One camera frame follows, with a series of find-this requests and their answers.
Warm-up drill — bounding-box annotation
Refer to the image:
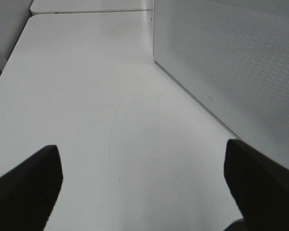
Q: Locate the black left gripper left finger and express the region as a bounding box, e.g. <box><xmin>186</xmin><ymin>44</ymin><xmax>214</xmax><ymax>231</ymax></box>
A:
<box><xmin>0</xmin><ymin>145</ymin><xmax>63</xmax><ymax>231</ymax></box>

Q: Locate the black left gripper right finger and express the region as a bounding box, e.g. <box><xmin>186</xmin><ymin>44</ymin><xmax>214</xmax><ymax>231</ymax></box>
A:
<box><xmin>224</xmin><ymin>139</ymin><xmax>289</xmax><ymax>231</ymax></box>

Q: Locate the white microwave door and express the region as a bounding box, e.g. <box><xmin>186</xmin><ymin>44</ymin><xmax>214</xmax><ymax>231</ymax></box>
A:
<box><xmin>153</xmin><ymin>0</ymin><xmax>289</xmax><ymax>169</ymax></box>

